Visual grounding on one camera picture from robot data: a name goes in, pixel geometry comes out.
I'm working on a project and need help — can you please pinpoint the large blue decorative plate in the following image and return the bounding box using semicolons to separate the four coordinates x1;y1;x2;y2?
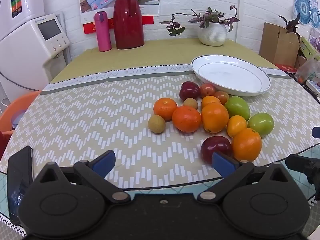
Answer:
292;0;313;25

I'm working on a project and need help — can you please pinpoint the white water purifier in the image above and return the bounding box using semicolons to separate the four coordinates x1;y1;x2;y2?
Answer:
0;0;45;40

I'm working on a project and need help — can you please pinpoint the white plate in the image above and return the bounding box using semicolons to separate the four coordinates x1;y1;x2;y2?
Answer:
191;55;272;97

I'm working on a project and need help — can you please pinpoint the dark purple plant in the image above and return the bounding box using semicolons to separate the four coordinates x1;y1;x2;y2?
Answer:
279;15;301;43

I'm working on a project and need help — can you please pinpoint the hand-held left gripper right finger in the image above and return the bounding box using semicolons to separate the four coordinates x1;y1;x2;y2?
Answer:
197;151;292;204

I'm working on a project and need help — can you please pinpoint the green yellow box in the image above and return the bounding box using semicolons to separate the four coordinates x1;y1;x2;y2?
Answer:
299;36;320;58

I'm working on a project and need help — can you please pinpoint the small orange kumquat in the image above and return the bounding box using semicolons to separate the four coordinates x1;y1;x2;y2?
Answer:
201;95;222;108
227;115;248;138

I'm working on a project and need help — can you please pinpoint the small red tomato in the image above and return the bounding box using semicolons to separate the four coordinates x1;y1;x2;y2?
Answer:
199;83;216;98
214;91;230;105

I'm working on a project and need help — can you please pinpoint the orange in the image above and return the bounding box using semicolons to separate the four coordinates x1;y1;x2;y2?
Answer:
201;103;230;134
231;128;262;162

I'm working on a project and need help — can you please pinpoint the dark red plum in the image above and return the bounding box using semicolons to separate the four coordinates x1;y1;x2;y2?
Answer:
179;81;201;102
200;136;233;165

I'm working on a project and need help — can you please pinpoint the pink thermos bottle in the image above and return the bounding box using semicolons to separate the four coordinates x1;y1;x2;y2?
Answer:
94;11;112;52

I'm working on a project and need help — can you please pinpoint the white appliance with screen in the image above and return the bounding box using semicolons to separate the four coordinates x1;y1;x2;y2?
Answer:
0;12;72;100

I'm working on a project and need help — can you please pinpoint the black smartphone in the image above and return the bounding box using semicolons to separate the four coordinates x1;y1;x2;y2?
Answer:
7;146;34;227

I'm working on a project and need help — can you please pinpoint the green jujube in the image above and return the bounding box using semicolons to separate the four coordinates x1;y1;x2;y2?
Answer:
247;113;275;137
224;96;251;121

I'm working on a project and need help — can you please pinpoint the green woven mat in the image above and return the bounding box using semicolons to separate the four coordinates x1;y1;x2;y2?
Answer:
47;39;284;90

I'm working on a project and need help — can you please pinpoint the red packet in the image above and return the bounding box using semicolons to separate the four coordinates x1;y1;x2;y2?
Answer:
275;64;298;73

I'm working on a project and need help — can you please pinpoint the orange plastic basin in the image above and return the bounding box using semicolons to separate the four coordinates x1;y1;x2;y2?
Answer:
0;90;42;135

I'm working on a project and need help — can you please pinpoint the brown longan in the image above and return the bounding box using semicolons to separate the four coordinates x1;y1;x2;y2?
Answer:
183;98;199;110
148;115;166;134

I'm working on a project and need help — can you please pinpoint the tangerine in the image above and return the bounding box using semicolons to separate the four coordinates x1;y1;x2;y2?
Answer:
153;97;178;122
172;105;202;133

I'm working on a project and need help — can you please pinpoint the cardboard box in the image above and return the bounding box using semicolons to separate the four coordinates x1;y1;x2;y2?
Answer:
259;22;300;65

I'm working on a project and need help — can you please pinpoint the purple plant in white pot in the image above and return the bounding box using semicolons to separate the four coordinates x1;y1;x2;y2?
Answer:
159;5;240;47

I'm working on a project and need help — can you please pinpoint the red thermos jug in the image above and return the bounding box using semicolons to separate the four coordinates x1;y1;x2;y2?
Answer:
113;0;145;50

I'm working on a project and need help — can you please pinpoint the clear plastic bag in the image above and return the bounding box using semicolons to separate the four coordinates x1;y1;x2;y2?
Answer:
295;57;320;83

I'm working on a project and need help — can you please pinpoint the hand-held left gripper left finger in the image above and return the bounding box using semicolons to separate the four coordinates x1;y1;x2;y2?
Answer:
32;150;130;204

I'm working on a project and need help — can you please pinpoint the medium blue decorative plate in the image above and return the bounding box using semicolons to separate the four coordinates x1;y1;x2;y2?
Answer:
310;6;320;29

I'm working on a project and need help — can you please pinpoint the white wall pipe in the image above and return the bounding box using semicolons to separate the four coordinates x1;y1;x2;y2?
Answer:
237;0;242;42

